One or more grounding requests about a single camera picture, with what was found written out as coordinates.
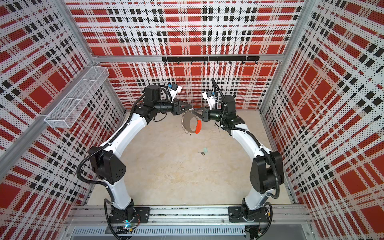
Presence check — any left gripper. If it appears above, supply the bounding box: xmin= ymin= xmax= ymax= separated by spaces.
xmin=154 ymin=98 xmax=192 ymax=116

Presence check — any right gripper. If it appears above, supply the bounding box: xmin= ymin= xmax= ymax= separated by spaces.
xmin=193 ymin=106 xmax=227 ymax=123

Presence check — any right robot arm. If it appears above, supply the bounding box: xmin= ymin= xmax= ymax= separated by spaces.
xmin=192 ymin=81 xmax=285 ymax=223

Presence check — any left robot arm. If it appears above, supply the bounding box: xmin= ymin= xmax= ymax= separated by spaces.
xmin=76 ymin=83 xmax=191 ymax=224

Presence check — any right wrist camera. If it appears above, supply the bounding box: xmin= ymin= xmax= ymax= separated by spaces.
xmin=202 ymin=90 xmax=216 ymax=110

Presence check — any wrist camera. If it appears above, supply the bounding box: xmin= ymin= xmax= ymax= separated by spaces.
xmin=202 ymin=90 xmax=216 ymax=110
xmin=168 ymin=83 xmax=182 ymax=102

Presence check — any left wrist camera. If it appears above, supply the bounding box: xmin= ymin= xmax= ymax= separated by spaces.
xmin=168 ymin=83 xmax=182 ymax=102

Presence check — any black wall hook rail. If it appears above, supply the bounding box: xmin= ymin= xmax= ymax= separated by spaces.
xmin=162 ymin=56 xmax=260 ymax=64

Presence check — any white wire mesh basket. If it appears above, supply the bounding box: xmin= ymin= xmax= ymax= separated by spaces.
xmin=45 ymin=66 xmax=109 ymax=129

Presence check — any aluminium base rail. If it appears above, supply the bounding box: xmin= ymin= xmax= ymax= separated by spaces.
xmin=64 ymin=205 xmax=313 ymax=238

